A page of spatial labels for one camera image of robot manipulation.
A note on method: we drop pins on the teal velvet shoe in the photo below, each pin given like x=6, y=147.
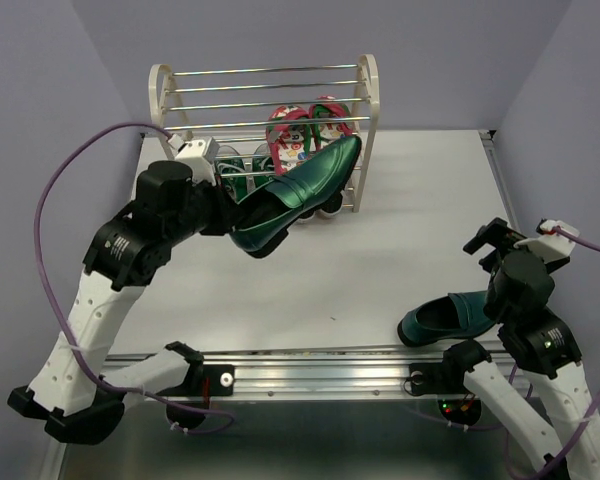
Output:
x=454, y=316
x=269, y=210

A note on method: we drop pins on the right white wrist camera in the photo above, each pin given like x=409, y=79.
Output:
x=553, y=245

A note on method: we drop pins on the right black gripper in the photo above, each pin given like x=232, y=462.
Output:
x=496, y=233

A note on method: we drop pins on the black sneaker right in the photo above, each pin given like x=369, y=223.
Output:
x=332, y=206

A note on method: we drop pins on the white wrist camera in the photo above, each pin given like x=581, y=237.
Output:
x=553, y=245
x=199, y=154

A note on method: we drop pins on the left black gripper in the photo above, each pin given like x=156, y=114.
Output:
x=225, y=209

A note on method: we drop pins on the cream shoe rack chrome bars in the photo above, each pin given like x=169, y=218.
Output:
x=234, y=106

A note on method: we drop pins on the black sneaker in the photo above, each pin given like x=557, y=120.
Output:
x=306, y=216
x=332, y=206

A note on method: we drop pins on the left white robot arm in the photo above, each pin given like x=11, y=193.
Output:
x=80, y=405

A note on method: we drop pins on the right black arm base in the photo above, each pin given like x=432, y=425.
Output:
x=455, y=403

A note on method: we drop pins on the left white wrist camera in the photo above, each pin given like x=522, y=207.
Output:
x=199, y=154

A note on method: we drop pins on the black sneaker left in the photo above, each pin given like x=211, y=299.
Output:
x=306, y=216

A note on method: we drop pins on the pink flip-flop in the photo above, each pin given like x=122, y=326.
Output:
x=324, y=133
x=289, y=141

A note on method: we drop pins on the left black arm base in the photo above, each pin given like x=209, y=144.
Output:
x=201, y=380

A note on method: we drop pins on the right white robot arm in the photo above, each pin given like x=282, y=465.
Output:
x=562, y=441

